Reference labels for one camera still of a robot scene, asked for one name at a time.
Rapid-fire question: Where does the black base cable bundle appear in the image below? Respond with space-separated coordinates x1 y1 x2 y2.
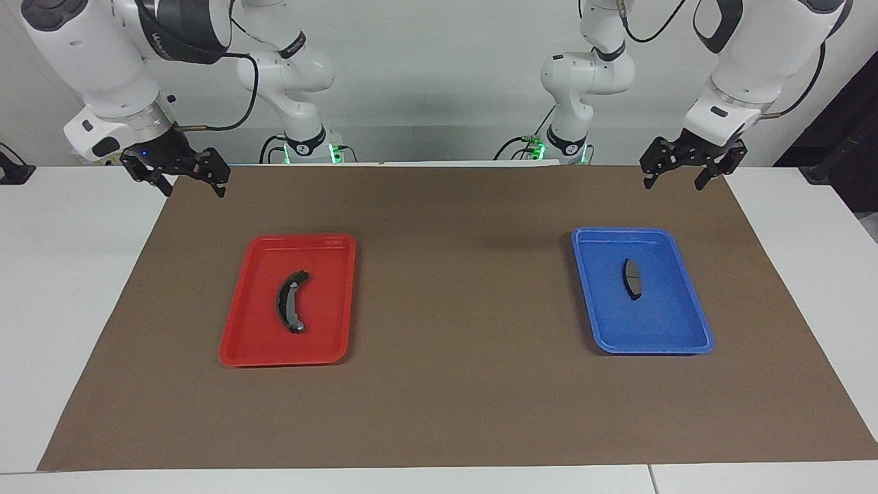
259 134 357 164
494 103 558 162

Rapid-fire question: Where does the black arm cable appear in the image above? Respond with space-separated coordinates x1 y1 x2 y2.
617 0 827 119
134 0 260 132

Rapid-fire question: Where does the black clamp mount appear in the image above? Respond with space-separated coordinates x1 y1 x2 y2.
0 143 36 185

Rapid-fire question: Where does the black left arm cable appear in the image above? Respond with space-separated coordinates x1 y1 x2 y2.
617 0 827 119

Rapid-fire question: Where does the red plastic tray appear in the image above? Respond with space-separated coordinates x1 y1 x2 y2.
218 233 358 368

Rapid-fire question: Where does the blue plastic tray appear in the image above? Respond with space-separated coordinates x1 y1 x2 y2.
571 227 715 355

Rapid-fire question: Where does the long curved brake pad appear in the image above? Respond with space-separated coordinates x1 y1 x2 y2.
275 270 310 334

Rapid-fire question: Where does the dark furniture piece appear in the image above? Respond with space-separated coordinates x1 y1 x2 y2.
774 51 878 241

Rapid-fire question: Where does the brown table mat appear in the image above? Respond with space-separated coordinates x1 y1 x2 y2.
38 165 878 472

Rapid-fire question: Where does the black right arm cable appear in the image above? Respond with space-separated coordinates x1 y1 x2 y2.
134 0 260 132

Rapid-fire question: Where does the short dark brake pad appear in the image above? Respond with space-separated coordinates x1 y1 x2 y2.
622 258 644 302

